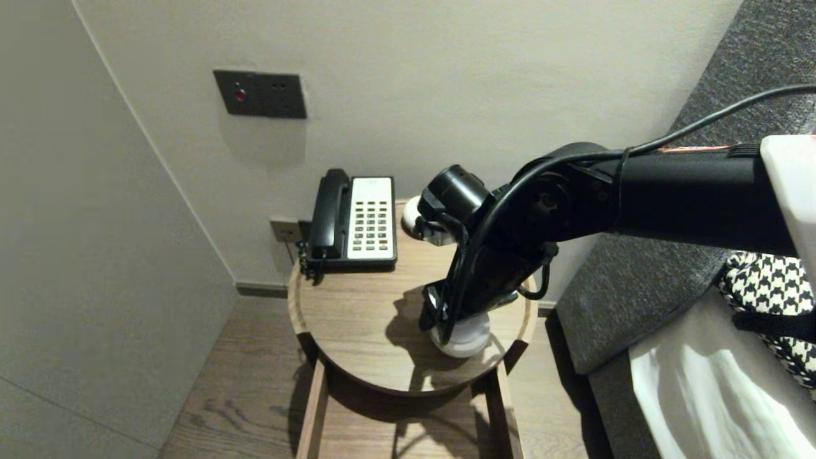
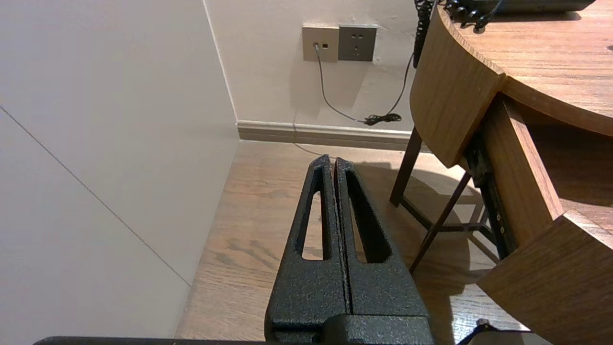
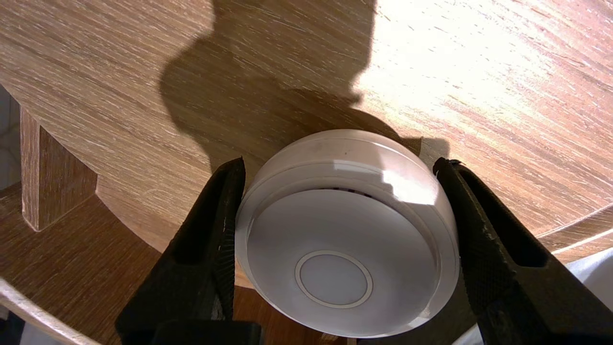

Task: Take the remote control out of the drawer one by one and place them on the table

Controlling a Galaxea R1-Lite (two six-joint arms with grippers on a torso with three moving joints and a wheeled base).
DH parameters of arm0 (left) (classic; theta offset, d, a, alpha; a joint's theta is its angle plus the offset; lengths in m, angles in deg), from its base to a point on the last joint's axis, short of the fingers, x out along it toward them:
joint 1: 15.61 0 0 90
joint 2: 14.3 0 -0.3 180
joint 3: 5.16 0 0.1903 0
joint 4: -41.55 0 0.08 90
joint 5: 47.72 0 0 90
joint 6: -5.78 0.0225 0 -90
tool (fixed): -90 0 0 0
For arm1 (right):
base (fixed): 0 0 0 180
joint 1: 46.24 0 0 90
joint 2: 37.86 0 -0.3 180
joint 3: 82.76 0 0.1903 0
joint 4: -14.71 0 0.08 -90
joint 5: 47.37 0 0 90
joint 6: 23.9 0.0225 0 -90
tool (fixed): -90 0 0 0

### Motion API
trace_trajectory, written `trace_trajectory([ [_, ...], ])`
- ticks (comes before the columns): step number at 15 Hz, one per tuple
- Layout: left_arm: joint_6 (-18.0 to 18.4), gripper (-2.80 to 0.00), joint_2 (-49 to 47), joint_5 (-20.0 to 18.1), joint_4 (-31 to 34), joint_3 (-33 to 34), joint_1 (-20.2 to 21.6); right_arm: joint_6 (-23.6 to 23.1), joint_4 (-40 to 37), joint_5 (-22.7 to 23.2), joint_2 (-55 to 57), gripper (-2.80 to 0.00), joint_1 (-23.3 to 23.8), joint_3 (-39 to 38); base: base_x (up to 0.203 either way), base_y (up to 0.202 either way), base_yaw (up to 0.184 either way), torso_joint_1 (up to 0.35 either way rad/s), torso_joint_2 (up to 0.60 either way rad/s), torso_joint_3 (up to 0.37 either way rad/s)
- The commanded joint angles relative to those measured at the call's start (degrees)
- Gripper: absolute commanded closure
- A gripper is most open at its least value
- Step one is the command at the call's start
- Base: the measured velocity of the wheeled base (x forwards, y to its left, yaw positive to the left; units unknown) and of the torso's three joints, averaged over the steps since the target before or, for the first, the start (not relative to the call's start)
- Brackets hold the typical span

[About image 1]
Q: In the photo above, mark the white bed sheet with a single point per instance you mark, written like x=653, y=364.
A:
x=701, y=408

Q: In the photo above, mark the white round puck speaker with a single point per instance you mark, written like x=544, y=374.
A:
x=411, y=220

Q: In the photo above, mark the grey fabric bed base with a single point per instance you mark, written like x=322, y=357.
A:
x=615, y=414

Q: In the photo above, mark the grey fabric headboard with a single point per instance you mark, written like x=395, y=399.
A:
x=637, y=306

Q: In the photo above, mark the beige wall socket plate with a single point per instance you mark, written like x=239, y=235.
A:
x=282, y=231

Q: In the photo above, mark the dark wall switch panel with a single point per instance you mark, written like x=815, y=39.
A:
x=261, y=94

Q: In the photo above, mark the white round lidded jar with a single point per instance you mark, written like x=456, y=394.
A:
x=465, y=338

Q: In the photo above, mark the black white houndstooth pillow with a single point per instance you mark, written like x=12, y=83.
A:
x=771, y=287

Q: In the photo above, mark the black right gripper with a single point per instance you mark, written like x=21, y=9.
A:
x=478, y=293

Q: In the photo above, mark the black white desk telephone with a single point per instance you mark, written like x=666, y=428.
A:
x=371, y=217

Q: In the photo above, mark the black telephone handset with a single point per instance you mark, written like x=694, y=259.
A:
x=328, y=217

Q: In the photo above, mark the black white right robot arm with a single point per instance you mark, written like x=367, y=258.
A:
x=688, y=197

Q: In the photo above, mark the round wooden bedside table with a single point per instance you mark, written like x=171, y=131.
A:
x=357, y=319

